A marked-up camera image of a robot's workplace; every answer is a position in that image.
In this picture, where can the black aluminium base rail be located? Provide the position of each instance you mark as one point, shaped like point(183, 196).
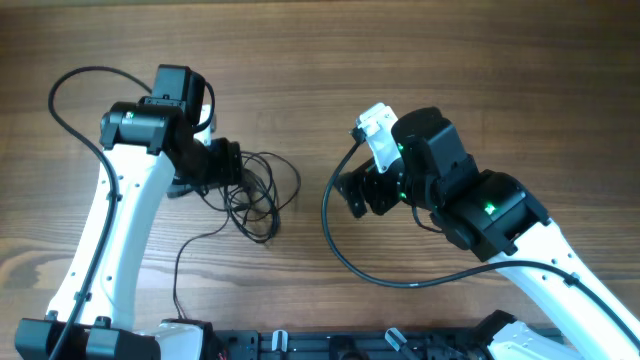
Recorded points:
point(447, 343)

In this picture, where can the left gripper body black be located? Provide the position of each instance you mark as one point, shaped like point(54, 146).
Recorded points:
point(232, 163)

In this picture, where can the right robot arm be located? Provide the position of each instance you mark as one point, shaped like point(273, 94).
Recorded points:
point(419, 159)

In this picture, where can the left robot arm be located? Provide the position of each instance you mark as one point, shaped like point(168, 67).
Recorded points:
point(146, 149)

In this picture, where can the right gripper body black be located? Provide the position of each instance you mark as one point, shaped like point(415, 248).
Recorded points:
point(353, 193)

